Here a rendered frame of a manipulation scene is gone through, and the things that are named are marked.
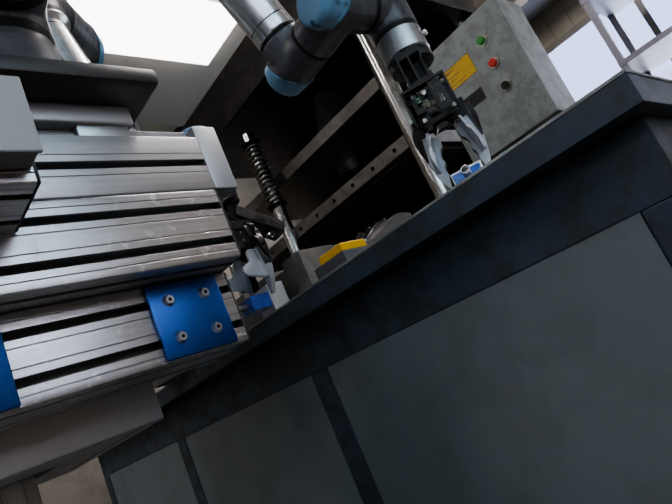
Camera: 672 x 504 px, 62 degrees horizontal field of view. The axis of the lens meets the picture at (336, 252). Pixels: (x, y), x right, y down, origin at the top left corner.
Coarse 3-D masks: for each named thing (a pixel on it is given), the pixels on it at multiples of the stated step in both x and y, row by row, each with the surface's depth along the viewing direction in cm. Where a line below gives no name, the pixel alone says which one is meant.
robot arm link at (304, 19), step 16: (304, 0) 81; (320, 0) 78; (336, 0) 79; (352, 0) 80; (368, 0) 83; (304, 16) 81; (320, 16) 79; (336, 16) 80; (352, 16) 82; (368, 16) 84; (304, 32) 85; (320, 32) 84; (336, 32) 84; (352, 32) 86; (368, 32) 87; (304, 48) 86; (320, 48) 86; (336, 48) 88
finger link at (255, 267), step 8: (256, 248) 103; (248, 256) 102; (256, 256) 103; (248, 264) 101; (256, 264) 102; (264, 264) 102; (248, 272) 100; (256, 272) 101; (264, 272) 102; (272, 272) 102; (272, 280) 102; (272, 288) 102
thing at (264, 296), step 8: (264, 288) 103; (280, 288) 104; (256, 296) 101; (264, 296) 102; (272, 296) 102; (280, 296) 103; (240, 304) 103; (248, 304) 101; (256, 304) 100; (264, 304) 101; (272, 304) 102; (280, 304) 103; (248, 312) 101; (256, 312) 102; (264, 312) 105
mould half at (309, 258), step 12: (396, 216) 127; (408, 216) 130; (384, 228) 122; (372, 240) 118; (300, 252) 104; (312, 252) 106; (324, 252) 108; (288, 264) 106; (300, 264) 104; (312, 264) 105; (276, 276) 110; (288, 276) 107; (300, 276) 104; (312, 276) 103; (288, 288) 108; (300, 288) 105; (240, 300) 120; (252, 324) 118
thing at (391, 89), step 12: (456, 24) 231; (360, 36) 181; (360, 48) 183; (372, 48) 179; (372, 60) 179; (372, 72) 180; (384, 72) 177; (384, 84) 177; (396, 84) 176; (384, 96) 178; (396, 96) 175; (396, 108) 175; (396, 120) 176; (408, 120) 173; (408, 132) 173; (408, 144) 174; (420, 156) 171; (420, 168) 172; (432, 180) 169; (432, 192) 170; (444, 192) 168
